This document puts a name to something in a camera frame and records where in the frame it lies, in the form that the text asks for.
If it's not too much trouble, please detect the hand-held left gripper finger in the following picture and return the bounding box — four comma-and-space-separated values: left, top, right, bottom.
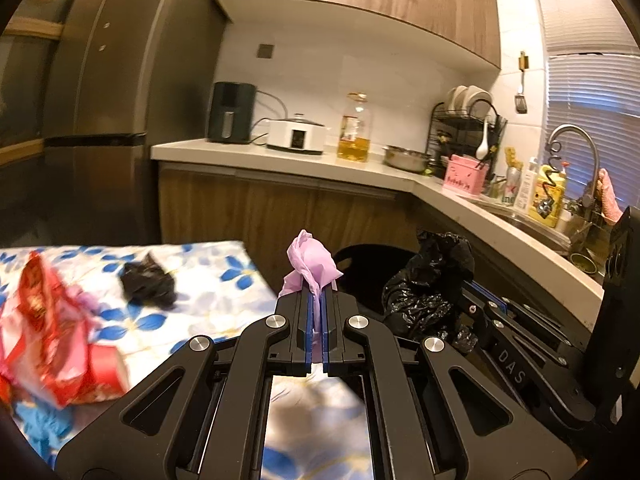
321, 290, 580, 480
54, 289, 321, 480

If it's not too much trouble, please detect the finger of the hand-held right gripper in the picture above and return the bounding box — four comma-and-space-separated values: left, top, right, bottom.
459, 280, 507, 347
501, 297, 577, 352

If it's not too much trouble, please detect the large black plastic bag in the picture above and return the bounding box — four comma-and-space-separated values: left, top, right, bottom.
382, 230, 478, 351

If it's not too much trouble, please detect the black trash bin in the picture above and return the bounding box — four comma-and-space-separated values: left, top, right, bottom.
332, 244, 421, 346

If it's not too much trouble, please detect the red paper cup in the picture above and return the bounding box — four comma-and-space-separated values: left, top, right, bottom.
75, 345, 132, 406

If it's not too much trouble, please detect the red packaging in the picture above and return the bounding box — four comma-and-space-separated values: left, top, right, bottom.
0, 250, 101, 408

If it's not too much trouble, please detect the blue plastic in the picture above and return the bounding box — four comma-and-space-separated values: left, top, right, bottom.
12, 397, 76, 461

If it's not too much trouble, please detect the stainless steel sink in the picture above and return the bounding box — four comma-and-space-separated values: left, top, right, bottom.
492, 207, 608, 281

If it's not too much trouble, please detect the blue floral tablecloth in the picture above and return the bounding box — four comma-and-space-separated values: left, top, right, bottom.
0, 241, 371, 480

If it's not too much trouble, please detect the black spiral faucet attachment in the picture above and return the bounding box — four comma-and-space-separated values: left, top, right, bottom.
532, 141, 563, 221

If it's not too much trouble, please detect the kitchen counter with wooden cabinets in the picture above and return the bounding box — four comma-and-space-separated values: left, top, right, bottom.
150, 137, 606, 356

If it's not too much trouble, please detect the silver drink can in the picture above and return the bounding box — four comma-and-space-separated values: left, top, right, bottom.
502, 164, 523, 207

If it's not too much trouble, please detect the yellow detergent bottle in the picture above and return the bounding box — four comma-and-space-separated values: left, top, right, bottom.
529, 162, 568, 228

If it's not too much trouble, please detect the white plastic bottle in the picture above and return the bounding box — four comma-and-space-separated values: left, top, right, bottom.
515, 156, 541, 211

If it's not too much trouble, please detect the pink utensil holder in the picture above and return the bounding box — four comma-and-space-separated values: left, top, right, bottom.
442, 154, 490, 196

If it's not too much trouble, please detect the pink dish cloth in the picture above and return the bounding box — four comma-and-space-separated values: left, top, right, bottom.
595, 167, 623, 226

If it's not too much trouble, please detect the white ceramic spoon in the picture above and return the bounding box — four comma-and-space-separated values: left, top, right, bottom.
475, 119, 492, 160

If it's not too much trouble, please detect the stainless steel bowl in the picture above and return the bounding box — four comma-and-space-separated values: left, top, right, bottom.
383, 145, 432, 172

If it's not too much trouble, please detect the small crumpled black bag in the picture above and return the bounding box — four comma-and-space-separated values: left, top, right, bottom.
120, 253, 178, 310

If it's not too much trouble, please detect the cooking oil bottle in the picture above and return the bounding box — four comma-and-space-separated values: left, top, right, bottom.
336, 92, 373, 163

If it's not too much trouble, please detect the white electric cooker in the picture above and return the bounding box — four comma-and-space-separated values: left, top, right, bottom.
261, 113, 332, 155

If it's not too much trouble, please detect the steel kitchen faucet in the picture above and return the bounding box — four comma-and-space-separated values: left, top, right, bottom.
546, 125, 601, 211

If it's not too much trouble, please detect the metal slotted spatula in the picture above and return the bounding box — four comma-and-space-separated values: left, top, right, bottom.
514, 67, 529, 115

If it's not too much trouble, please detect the black air fryer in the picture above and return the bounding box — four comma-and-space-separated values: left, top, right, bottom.
207, 81, 258, 145

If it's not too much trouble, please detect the window blind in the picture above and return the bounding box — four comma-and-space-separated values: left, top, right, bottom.
532, 0, 640, 196

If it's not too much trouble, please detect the grey refrigerator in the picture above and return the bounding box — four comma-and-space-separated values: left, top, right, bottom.
42, 0, 226, 248

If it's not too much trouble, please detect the wire sink rack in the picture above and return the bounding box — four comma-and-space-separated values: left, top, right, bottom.
562, 197, 618, 241

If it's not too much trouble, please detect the black wire dish rack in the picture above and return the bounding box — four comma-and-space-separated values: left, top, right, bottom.
426, 101, 508, 181

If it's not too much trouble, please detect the black power cable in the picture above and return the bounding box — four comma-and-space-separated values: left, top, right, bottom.
255, 91, 290, 117

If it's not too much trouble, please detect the wooden wall cabinet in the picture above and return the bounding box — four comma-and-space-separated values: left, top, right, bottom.
212, 0, 502, 70

